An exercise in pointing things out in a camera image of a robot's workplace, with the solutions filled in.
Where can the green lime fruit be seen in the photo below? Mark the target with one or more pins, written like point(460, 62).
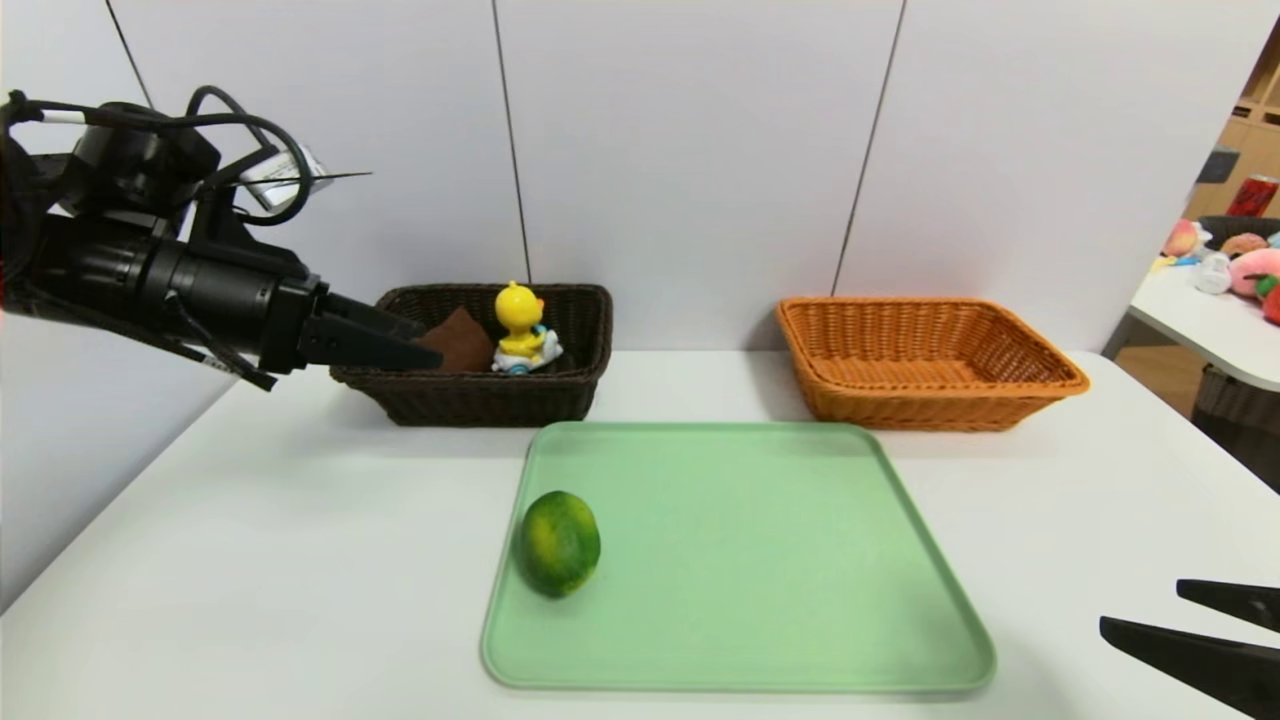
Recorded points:
point(558, 545)

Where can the pink peach plush toy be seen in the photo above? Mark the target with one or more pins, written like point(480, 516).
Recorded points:
point(1182, 238)

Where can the red strawberry plush toy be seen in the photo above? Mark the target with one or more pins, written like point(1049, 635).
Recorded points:
point(1273, 300)

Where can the brown plush toy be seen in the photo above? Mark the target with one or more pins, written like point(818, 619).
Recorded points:
point(1245, 244)

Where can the white side table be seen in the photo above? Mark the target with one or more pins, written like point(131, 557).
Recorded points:
point(1200, 320)

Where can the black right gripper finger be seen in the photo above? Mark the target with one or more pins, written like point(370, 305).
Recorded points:
point(1240, 602)
point(1210, 668)

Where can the wooden shelf unit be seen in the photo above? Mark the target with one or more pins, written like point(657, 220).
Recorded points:
point(1262, 140)

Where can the orange wicker basket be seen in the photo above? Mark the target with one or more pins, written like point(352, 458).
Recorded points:
point(920, 345)

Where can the red drink can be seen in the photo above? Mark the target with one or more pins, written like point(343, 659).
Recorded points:
point(1252, 197)

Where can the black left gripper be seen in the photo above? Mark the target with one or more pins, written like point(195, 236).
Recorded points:
point(296, 325)

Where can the dark brown wicker basket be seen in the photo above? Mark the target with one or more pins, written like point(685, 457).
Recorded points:
point(560, 400)

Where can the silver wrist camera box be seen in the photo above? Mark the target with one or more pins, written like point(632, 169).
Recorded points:
point(290, 165)

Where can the orange and black left arm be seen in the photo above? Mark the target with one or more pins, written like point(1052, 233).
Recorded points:
point(80, 270)

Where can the dark wicker bin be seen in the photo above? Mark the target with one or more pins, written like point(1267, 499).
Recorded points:
point(1240, 430)

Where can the large pink plush toy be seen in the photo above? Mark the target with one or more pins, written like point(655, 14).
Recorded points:
point(1258, 270)

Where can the black storage basket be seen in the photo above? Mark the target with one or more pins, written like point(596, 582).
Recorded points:
point(1225, 223)

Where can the light green plastic tray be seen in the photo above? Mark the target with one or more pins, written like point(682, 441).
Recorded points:
point(760, 580)

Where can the white plush toy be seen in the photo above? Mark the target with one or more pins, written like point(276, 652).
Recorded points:
point(1213, 273)

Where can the dark small sign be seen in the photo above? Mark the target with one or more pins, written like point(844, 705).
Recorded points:
point(1218, 165)

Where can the brown towel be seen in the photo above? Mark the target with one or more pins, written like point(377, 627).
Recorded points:
point(460, 345)

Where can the yellow duck scooter toy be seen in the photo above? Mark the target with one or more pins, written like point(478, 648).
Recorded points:
point(518, 310)

